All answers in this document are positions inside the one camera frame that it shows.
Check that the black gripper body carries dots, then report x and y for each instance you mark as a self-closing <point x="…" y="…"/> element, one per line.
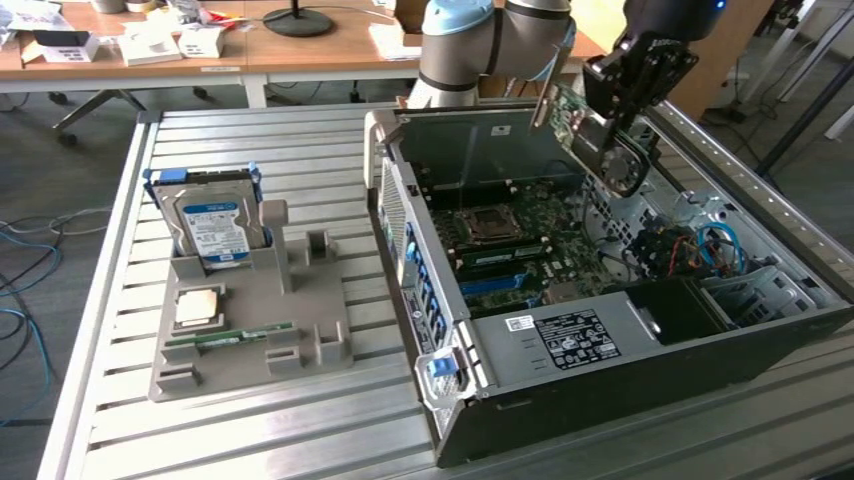
<point x="674" y="20"/>

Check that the graphics card with metal bracket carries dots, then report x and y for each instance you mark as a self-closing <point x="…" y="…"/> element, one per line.
<point x="627" y="170"/>

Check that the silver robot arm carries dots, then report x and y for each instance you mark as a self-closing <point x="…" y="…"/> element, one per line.
<point x="461" y="50"/>

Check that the wooden cabinet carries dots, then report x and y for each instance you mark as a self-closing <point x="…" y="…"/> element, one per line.
<point x="707" y="75"/>

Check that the perforated metal drive cage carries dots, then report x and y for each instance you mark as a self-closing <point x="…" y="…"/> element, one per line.
<point x="623" y="215"/>

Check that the CPU socket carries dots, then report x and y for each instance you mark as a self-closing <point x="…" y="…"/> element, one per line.
<point x="493" y="225"/>

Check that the white paper stack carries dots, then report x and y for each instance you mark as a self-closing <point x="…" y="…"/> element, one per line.
<point x="394" y="42"/>

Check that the green motherboard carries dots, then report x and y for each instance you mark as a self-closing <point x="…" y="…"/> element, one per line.
<point x="574" y="260"/>

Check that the blue expansion slot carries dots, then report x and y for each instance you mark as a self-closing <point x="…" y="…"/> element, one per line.
<point x="494" y="285"/>

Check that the grey disk bay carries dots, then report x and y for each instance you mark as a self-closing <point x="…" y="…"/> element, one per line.
<point x="761" y="295"/>

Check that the black round lamp base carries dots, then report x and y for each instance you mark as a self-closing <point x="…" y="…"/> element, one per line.
<point x="298" y="24"/>

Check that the grey power supply unit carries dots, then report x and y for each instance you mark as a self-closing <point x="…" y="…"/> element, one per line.
<point x="507" y="345"/>

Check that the blue case latch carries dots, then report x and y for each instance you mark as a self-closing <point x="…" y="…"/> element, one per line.
<point x="443" y="366"/>

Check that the white small box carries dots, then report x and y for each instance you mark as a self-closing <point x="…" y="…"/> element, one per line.
<point x="200" y="42"/>

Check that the black open PC case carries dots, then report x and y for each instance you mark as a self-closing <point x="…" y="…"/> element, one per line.
<point x="601" y="400"/>

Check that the hard disk in blue caddy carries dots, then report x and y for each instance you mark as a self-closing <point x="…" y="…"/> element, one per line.
<point x="210" y="225"/>

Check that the grey parts rack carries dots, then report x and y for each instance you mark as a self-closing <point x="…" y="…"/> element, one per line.
<point x="260" y="310"/>

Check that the white flat box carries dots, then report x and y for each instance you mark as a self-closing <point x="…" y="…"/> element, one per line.
<point x="150" y="49"/>

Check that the CPU chip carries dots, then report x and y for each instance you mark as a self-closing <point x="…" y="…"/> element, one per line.
<point x="196" y="307"/>

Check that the wooden desk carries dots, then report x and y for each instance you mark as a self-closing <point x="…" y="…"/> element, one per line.
<point x="100" y="71"/>

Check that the grey wheeled desk foot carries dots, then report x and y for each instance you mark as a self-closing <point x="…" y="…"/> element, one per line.
<point x="94" y="107"/>

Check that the white box with black lid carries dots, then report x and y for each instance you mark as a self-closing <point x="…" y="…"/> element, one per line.
<point x="67" y="47"/>

